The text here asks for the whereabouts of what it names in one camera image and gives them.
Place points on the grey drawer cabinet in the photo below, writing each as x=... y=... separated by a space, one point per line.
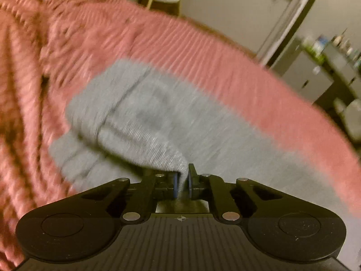
x=301 y=72

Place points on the white fluffy chair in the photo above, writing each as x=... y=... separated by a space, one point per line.
x=350 y=116

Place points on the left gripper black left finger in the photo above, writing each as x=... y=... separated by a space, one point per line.
x=78 y=227

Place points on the grey sweatpants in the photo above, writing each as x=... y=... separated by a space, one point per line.
x=134 y=117

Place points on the pink ribbed blanket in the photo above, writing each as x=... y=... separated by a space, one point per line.
x=51 y=49

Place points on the black vanity desk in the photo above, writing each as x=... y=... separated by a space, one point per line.
x=343 y=68

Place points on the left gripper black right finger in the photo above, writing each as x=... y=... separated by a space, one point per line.
x=278 y=224

